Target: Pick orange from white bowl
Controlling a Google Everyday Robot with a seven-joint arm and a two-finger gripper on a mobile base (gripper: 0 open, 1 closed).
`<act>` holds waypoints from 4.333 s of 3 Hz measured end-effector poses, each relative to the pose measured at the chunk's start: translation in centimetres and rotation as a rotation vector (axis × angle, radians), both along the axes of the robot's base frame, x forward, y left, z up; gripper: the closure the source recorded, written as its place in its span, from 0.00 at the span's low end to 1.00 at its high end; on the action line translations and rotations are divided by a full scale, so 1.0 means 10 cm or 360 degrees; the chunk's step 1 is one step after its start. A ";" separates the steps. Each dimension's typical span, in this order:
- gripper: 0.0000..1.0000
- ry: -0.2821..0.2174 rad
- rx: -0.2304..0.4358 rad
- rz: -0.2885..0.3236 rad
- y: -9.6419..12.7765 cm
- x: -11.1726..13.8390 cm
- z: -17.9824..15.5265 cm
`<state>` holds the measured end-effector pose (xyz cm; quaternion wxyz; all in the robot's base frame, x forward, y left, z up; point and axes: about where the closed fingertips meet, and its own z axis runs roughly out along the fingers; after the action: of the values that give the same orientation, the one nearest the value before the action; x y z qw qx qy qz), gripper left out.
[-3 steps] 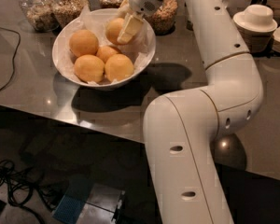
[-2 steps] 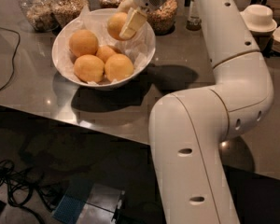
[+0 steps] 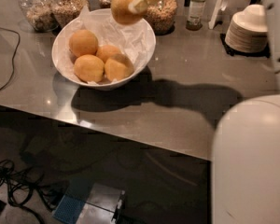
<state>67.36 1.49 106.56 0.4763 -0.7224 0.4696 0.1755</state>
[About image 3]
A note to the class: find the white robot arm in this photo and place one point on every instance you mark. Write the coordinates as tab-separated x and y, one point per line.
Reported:
245	164

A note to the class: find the white paper bowl liner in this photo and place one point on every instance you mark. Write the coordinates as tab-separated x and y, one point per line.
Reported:
127	41

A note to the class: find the white ceramic bowl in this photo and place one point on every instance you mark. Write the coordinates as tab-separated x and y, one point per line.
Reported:
140	56

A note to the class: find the white paper bowl upturned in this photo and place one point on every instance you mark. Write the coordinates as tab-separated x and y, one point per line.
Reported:
255	18

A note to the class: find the glass cereal jar right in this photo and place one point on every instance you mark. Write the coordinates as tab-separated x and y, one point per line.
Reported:
161	17

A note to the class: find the small glass bottle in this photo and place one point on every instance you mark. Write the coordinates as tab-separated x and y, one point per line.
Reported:
194	19

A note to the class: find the white stand board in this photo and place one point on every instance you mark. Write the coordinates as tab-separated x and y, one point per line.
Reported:
223	11

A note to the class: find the small orange in middle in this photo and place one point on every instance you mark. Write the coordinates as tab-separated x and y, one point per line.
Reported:
106	51

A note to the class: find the stack of white paper plates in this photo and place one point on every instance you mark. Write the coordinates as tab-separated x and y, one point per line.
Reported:
240	38

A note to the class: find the glass cereal jar far left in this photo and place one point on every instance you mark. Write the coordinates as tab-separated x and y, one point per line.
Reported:
39	14

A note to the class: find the black plate tray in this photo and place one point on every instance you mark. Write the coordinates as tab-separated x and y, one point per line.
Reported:
232	52

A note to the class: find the blue and grey floor box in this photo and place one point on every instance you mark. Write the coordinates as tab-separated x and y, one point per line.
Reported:
85	202

